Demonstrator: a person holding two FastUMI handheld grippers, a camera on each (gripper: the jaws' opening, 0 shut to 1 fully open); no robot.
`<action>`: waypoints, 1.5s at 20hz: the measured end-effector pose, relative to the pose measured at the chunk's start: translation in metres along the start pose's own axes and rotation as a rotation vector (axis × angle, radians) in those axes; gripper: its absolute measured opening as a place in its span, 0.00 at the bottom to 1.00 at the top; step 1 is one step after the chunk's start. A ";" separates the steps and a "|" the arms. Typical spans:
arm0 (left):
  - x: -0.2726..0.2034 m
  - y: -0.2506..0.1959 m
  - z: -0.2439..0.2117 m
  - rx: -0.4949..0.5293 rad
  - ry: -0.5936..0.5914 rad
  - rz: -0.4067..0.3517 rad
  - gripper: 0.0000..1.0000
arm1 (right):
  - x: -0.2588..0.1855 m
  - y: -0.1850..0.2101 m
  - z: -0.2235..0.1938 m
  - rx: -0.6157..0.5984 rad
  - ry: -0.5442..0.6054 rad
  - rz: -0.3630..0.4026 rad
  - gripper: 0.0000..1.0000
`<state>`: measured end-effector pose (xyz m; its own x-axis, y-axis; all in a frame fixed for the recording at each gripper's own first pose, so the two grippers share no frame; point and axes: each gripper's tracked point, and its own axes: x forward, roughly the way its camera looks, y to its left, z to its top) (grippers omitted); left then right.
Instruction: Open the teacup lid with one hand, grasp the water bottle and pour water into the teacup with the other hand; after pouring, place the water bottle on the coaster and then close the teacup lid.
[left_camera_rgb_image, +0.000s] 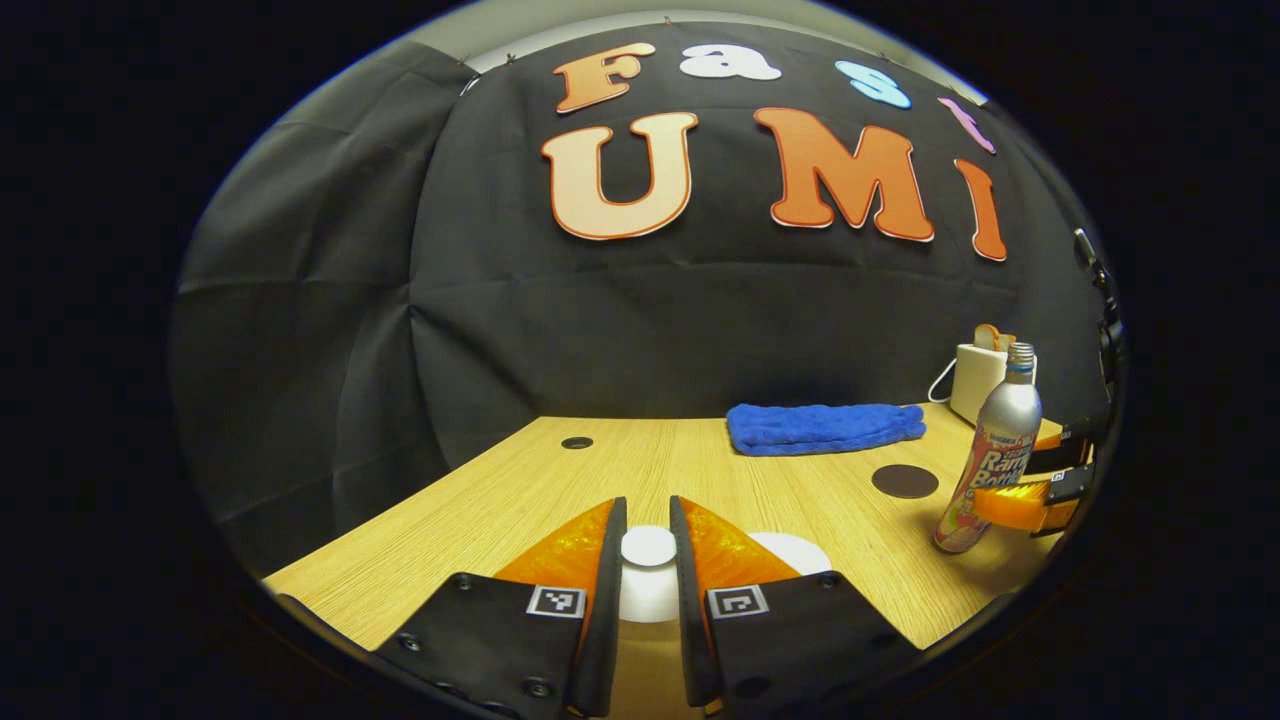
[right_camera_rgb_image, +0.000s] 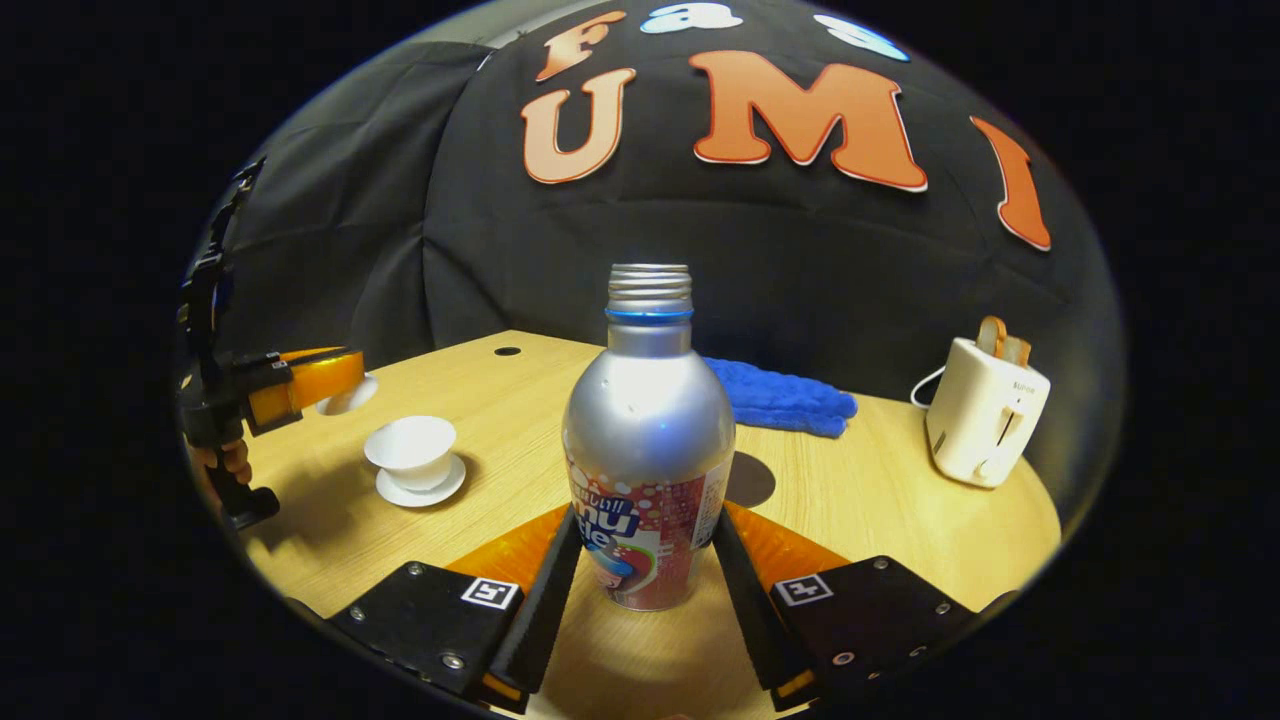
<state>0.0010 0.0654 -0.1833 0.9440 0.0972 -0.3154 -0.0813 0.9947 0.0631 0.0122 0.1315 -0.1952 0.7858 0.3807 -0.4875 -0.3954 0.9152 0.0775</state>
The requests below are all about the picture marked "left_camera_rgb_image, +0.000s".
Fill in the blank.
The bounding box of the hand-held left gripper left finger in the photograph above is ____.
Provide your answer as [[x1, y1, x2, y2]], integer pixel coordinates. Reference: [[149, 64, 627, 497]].
[[375, 496, 629, 719]]

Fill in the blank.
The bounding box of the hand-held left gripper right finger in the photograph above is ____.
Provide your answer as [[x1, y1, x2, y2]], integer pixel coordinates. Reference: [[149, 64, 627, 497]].
[[668, 495, 926, 719]]

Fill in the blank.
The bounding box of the silver water bottle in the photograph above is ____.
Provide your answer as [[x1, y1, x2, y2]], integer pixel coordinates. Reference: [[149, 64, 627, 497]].
[[934, 342, 1044, 554]]

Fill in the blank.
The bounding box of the white teacup lid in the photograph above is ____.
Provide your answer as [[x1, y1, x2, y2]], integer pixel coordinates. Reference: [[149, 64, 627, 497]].
[[618, 525, 681, 624]]

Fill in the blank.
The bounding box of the white teacup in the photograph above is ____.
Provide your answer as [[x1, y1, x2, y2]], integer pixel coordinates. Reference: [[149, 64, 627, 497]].
[[748, 532, 833, 577]]

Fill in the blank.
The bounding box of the dark round coaster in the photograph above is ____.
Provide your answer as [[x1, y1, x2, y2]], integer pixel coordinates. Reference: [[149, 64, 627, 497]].
[[871, 464, 940, 500]]

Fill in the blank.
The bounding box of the white toaster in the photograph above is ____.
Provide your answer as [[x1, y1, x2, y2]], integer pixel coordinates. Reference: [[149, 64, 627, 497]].
[[949, 343, 1038, 427]]

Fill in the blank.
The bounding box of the blue cloth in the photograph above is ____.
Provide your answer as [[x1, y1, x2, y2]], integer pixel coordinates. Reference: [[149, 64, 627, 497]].
[[726, 403, 928, 458]]

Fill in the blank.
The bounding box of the black backdrop cloth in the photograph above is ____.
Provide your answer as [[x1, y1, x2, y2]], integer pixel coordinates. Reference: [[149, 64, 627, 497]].
[[170, 22, 1121, 576]]

